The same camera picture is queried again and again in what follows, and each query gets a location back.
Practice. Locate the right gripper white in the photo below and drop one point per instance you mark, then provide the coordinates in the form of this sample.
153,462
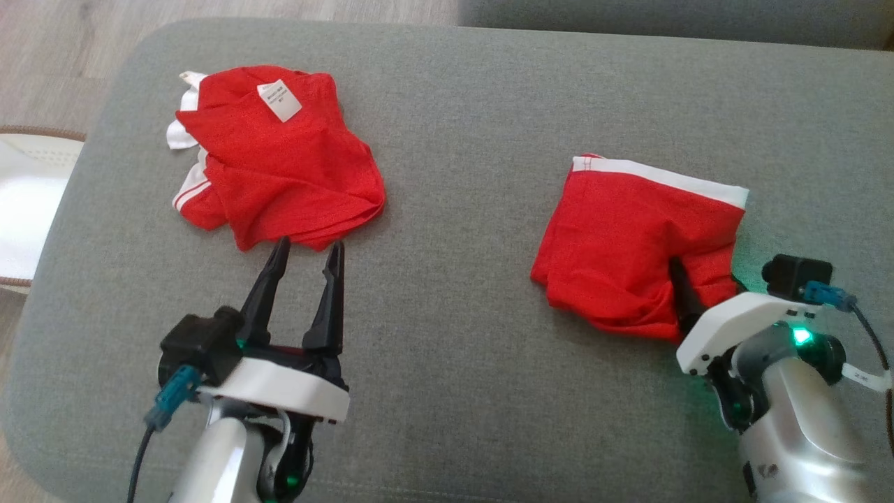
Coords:
740,318

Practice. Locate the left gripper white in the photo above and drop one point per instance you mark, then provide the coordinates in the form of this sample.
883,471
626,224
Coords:
286,388

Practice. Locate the red shorts white trim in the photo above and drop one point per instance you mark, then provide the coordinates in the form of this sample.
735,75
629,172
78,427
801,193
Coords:
628,244

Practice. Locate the red basketball jersey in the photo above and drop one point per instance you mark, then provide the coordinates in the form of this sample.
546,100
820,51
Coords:
286,175

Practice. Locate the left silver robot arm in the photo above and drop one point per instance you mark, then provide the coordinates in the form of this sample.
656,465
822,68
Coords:
216,454

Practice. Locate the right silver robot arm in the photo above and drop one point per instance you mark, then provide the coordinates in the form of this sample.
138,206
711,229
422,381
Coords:
796,419

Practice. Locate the grey sofa seat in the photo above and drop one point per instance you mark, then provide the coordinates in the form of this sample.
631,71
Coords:
475,279

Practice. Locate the grey sofa back cushion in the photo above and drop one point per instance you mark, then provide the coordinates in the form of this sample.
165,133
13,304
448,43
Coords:
663,21

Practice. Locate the white basket brown rim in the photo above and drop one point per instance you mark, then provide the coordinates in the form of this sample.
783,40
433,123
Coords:
28,202

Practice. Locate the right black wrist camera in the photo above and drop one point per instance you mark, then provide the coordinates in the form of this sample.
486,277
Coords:
796,274

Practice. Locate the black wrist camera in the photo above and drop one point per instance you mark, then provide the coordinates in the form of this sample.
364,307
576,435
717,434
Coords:
796,274
199,346

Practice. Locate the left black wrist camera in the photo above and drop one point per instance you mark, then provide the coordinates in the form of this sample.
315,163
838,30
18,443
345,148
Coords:
199,346

